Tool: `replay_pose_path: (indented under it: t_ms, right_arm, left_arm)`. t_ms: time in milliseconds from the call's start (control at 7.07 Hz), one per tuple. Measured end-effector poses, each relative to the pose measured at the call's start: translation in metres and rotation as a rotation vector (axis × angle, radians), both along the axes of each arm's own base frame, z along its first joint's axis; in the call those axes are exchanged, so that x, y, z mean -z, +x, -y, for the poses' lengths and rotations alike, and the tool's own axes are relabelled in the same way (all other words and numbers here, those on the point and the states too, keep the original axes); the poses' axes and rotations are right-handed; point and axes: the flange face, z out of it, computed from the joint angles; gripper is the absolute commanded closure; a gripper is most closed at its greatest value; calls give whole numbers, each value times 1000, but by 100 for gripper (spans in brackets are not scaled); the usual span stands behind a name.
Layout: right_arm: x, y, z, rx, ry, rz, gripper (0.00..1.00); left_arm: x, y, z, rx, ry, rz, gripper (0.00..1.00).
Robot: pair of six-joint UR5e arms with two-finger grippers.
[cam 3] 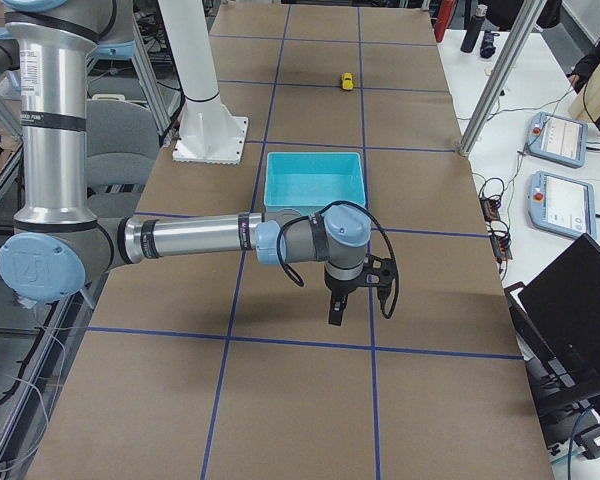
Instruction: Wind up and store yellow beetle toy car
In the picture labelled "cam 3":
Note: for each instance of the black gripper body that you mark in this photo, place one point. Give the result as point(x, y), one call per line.
point(341, 289)

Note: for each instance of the aluminium frame post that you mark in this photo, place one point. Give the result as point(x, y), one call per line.
point(519, 18)

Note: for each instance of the small electronics board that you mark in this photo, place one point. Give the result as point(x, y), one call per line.
point(490, 209)

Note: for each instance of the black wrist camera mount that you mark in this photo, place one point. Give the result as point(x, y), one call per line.
point(381, 274)

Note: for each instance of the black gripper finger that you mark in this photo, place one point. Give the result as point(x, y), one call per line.
point(334, 315)
point(344, 303)

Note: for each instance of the brown paper table cover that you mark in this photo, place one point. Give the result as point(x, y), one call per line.
point(214, 366)

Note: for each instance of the far teach pendant tablet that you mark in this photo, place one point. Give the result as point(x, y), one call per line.
point(558, 139)

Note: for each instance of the black water bottle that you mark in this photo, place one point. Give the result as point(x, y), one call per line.
point(474, 27)

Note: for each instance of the white pedestal column base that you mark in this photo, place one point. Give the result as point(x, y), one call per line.
point(208, 132)

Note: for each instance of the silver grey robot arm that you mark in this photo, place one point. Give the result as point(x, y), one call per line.
point(60, 245)

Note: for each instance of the yellow beetle toy car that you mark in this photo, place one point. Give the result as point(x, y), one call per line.
point(347, 81)

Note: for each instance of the black laptop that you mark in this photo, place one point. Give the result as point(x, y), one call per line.
point(558, 316)

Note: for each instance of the person in dark clothes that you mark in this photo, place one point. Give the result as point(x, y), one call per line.
point(592, 55)

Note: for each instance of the near teach pendant tablet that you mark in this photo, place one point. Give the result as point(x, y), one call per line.
point(561, 205)

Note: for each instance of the teach pendant tablet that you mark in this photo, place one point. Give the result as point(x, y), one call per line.
point(561, 205)
point(558, 139)

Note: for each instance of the turquoise plastic bin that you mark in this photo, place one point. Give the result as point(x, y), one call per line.
point(308, 181)

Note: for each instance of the grey office chair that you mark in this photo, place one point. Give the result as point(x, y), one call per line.
point(122, 147)

